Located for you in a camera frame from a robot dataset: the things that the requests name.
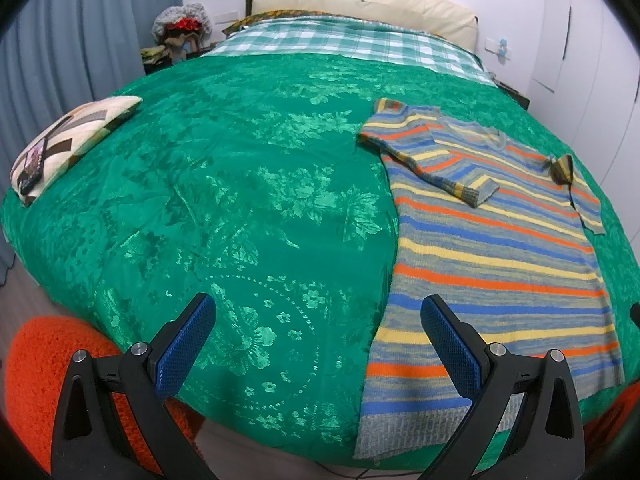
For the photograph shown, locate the cream headboard cushion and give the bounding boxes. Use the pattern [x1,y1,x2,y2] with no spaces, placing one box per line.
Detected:
[250,0,480,53]

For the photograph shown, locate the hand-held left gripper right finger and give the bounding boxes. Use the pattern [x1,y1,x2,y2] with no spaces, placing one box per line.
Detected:
[420,295,586,480]

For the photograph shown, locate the white wardrobe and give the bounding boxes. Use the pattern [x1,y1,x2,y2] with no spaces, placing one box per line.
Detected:
[530,0,640,201]

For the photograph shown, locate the orange knitted cloth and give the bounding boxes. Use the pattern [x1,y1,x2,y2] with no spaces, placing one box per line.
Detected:
[4,314,201,476]

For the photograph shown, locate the pile of folded cloths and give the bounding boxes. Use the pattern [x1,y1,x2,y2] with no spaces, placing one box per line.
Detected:
[140,45,173,76]

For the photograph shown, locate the yellow patterned pillow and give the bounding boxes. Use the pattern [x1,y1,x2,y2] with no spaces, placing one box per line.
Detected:
[222,8,321,38]

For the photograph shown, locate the striped knitted sweater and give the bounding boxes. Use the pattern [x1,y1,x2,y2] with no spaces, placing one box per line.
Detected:
[352,98,626,461]

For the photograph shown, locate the geometric patterned cushion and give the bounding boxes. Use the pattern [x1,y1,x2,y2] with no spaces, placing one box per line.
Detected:
[11,96,143,207]

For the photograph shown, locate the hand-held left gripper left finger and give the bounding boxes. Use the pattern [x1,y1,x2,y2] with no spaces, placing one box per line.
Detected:
[50,292,218,480]

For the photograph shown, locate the blue-grey curtain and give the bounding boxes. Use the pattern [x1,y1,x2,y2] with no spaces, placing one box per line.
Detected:
[0,0,183,271]

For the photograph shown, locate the white wall socket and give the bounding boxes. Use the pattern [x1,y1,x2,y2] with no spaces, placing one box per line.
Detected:
[484,36,513,61]

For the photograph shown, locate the green floral bedspread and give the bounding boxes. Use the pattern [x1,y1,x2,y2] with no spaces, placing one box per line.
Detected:
[0,52,640,476]

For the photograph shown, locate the dark wooden nightstand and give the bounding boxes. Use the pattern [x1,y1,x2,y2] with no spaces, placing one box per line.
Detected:
[492,77,531,111]

